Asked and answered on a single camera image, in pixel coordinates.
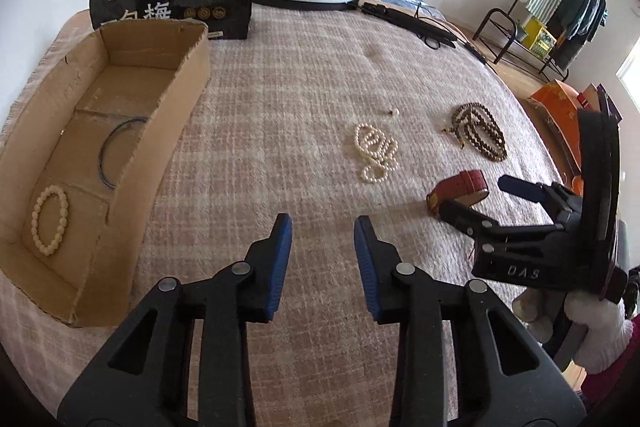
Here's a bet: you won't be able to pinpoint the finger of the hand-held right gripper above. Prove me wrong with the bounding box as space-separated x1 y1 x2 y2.
439 199 502 254
498 175 583 214

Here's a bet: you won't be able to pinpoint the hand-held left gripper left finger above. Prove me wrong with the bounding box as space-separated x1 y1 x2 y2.
56 213 294 427

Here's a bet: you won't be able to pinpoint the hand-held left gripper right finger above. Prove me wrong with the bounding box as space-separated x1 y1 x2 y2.
353 215 587 427

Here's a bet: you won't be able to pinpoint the red leather bracelet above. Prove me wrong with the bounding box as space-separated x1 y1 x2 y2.
426 170 491 221

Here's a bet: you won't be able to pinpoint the cardboard box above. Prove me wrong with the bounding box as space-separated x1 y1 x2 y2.
0 18 211 328

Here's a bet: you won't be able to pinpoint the person's right forearm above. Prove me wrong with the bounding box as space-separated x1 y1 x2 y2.
582 313 640 410

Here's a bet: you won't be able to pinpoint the person's right hand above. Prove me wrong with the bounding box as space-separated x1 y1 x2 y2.
511 284 636 376

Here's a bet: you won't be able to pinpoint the orange patterned box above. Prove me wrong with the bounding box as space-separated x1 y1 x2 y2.
529 79 590 195

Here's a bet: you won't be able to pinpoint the dark purple box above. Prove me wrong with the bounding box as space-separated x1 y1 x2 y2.
577 83 622 124

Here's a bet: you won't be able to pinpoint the yellow box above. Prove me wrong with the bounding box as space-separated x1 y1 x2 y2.
519 16 557 58

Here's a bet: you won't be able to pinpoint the black metal clothes rack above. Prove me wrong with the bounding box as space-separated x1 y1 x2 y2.
472 0 609 84

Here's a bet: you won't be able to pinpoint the pink plaid blanket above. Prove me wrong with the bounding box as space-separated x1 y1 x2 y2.
0 4 593 427

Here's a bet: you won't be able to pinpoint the dark hanging clothes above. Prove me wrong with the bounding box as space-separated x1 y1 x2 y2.
546 0 609 70

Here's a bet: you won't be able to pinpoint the black folded tripod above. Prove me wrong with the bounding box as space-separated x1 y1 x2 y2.
359 0 459 51

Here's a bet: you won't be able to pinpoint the thin black bangle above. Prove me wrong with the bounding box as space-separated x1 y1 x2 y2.
97 116 151 190

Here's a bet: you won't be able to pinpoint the brown bead necklace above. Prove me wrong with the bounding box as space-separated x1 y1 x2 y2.
442 103 509 164

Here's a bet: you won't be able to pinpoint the white pearl necklace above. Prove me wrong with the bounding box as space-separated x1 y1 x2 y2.
353 122 400 184

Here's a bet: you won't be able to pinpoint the black cable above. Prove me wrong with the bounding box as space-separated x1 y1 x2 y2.
413 4 489 66

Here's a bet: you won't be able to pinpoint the cream bead bracelet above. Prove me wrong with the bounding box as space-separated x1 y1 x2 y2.
31 186 71 257

